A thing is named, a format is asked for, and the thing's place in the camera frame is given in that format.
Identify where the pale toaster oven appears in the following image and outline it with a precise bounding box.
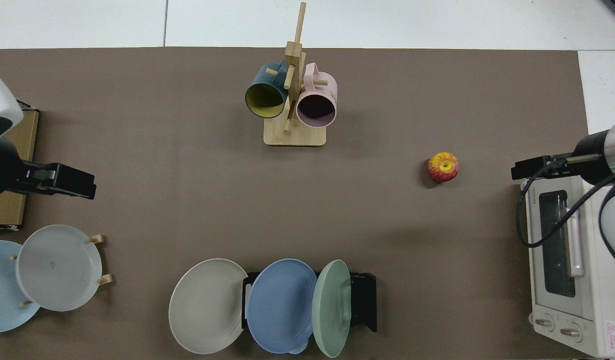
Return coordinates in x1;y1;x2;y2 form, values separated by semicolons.
520;172;615;359

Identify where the pink cup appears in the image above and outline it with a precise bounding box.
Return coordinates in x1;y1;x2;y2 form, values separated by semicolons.
296;63;338;129

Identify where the dark teal cup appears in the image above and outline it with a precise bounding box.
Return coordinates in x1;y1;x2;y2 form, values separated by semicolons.
245;62;289;119

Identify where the pale grey plate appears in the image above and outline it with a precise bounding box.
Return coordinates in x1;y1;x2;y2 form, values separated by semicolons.
15;224;103;312

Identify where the wooden cup stand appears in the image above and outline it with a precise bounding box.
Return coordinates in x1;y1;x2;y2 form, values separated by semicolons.
263;1;329;147

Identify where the black dish rack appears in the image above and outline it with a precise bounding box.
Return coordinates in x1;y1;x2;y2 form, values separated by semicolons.
241;271;378;333

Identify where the wire basket with wooden floor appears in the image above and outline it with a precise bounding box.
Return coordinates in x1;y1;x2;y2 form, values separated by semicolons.
0;100;40;231

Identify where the light blue plate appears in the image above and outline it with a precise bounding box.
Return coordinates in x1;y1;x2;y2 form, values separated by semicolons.
0;240;41;334

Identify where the red yellow apple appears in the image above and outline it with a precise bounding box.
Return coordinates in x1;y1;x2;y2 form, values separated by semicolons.
427;152;459;184

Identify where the brown table cloth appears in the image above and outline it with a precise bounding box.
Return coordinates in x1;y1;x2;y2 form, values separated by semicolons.
0;47;591;360

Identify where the wooden peg plate rack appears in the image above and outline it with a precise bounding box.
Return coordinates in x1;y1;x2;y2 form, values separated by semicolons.
10;234;113;307

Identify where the beige plate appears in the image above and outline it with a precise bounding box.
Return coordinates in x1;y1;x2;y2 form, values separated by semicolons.
168;258;249;355

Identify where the green plate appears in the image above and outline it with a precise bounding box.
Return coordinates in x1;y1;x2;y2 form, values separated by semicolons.
311;259;352;359

